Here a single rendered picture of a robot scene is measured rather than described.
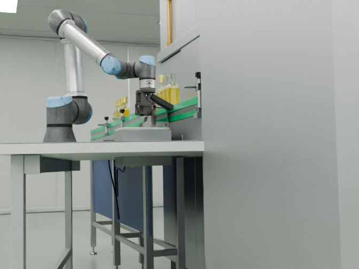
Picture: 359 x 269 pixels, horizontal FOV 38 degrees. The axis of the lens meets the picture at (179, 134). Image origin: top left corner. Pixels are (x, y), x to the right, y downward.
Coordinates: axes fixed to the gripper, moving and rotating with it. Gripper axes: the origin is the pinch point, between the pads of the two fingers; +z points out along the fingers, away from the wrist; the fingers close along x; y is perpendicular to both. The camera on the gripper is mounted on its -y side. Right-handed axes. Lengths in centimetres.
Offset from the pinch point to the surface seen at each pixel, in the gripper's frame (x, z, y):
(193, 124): 20.7, -2.9, -12.0
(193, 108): 15.5, -10.4, -14.1
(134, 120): -50, -11, -4
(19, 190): 56, 22, 60
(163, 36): -85, -67, -32
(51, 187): -608, 47, -12
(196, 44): -20, -47, -30
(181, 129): 5.6, -1.7, -12.0
